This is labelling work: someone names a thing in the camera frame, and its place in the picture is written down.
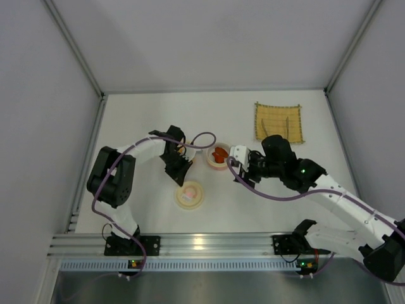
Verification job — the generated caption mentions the orange lunch box bowl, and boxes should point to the orange lunch box bowl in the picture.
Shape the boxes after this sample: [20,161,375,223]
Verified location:
[178,145,198,163]

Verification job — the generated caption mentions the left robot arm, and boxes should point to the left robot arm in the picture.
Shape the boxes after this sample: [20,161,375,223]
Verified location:
[87,125,192,243]

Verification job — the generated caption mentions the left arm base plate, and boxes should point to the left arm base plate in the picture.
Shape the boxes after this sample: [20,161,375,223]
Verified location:
[104,234,161,257]

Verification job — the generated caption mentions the red chicken drumstick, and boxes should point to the red chicken drumstick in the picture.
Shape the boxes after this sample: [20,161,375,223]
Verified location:
[211,152,225,164]

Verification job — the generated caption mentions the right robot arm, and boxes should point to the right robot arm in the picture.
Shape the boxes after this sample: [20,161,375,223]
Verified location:
[227,135,404,285]

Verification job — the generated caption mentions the pink lunch box bowl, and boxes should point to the pink lunch box bowl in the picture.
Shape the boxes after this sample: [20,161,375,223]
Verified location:
[205,142,230,171]

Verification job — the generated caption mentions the aluminium mounting rail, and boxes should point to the aluminium mounting rail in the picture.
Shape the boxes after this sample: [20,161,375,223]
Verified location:
[47,232,278,258]

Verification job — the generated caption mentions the orange fried chicken wing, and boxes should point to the orange fried chicken wing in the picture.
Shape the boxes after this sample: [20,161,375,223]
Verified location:
[215,146,228,158]

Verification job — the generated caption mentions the woven bamboo tray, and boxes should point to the woven bamboo tray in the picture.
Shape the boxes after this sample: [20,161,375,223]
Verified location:
[254,102,305,144]

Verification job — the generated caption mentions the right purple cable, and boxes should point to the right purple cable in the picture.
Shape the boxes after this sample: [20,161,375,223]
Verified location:
[227,156,405,282]

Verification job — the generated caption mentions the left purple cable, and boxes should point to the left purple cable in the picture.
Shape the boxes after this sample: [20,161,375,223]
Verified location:
[91,131,218,279]

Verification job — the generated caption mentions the cream lid pink valve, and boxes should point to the cream lid pink valve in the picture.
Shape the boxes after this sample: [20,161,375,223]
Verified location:
[174,181,204,210]

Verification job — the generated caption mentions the slotted cable duct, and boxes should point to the slotted cable duct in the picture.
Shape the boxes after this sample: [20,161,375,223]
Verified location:
[59,258,300,272]

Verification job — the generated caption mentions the purple cable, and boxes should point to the purple cable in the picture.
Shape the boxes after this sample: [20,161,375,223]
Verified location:
[227,156,405,282]
[91,131,218,279]

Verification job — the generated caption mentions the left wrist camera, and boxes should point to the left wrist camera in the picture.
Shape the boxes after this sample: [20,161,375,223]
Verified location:
[182,147,203,161]

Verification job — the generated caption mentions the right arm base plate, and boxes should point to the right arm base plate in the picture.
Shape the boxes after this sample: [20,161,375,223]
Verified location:
[271,234,330,256]

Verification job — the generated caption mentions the steel food tongs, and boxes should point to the steel food tongs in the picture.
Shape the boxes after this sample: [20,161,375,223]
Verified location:
[260,117,289,139]

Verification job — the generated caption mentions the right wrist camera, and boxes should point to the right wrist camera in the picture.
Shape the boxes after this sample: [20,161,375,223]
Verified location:
[228,145,251,171]

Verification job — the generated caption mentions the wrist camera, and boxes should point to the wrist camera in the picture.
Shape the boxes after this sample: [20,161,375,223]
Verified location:
[182,147,203,161]
[228,145,251,171]

